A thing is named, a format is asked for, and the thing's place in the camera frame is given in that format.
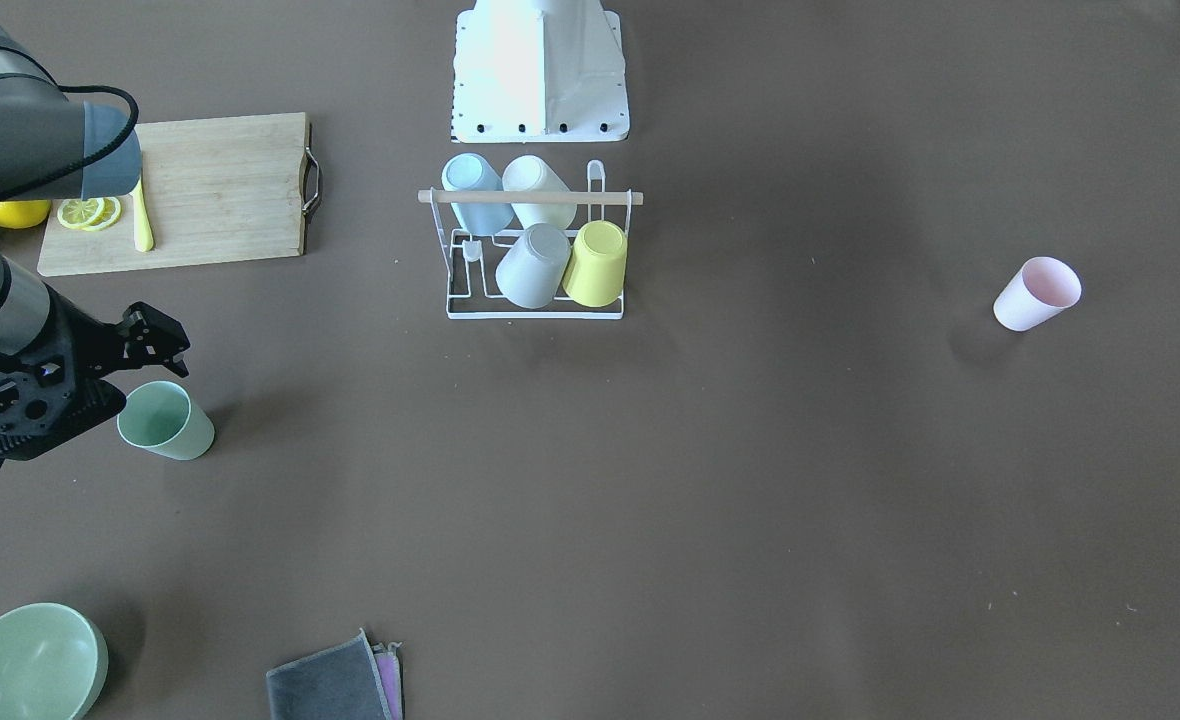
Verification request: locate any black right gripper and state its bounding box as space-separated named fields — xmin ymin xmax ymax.
xmin=0 ymin=300 xmax=191 ymax=462

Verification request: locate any green cup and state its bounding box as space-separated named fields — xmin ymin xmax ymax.
xmin=116 ymin=381 xmax=216 ymax=462

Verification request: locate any pink cup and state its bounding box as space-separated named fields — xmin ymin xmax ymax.
xmin=992 ymin=256 xmax=1083 ymax=332

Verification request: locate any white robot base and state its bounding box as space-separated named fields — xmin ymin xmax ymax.
xmin=450 ymin=1 xmax=631 ymax=143

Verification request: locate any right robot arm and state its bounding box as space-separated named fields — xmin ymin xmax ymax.
xmin=0 ymin=26 xmax=191 ymax=462

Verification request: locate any light blue cup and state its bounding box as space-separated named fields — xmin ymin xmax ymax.
xmin=441 ymin=153 xmax=514 ymax=237

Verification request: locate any grey cup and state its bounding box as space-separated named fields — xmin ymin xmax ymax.
xmin=494 ymin=224 xmax=570 ymax=309

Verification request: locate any white cup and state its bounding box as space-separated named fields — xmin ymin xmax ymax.
xmin=500 ymin=153 xmax=577 ymax=231

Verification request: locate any yellow cup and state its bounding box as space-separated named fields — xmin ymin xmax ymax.
xmin=562 ymin=220 xmax=628 ymax=307

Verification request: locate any yellow plastic knife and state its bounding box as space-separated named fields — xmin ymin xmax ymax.
xmin=129 ymin=176 xmax=155 ymax=253

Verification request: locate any lemon slice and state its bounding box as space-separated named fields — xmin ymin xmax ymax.
xmin=81 ymin=197 xmax=122 ymax=233
xmin=55 ymin=197 xmax=107 ymax=231

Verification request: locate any wooden cutting board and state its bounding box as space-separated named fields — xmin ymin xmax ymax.
xmin=37 ymin=111 xmax=321 ymax=277

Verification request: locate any whole yellow lemon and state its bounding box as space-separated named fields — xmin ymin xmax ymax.
xmin=0 ymin=199 xmax=52 ymax=231

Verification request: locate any green bowl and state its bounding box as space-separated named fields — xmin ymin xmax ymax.
xmin=0 ymin=602 xmax=109 ymax=719

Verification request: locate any grey folded cloth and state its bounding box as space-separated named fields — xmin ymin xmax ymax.
xmin=266 ymin=631 xmax=389 ymax=719

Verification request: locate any pink cloth under grey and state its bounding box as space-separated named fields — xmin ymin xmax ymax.
xmin=372 ymin=642 xmax=404 ymax=720

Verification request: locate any white wire cup rack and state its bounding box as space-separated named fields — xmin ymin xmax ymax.
xmin=417 ymin=152 xmax=645 ymax=322

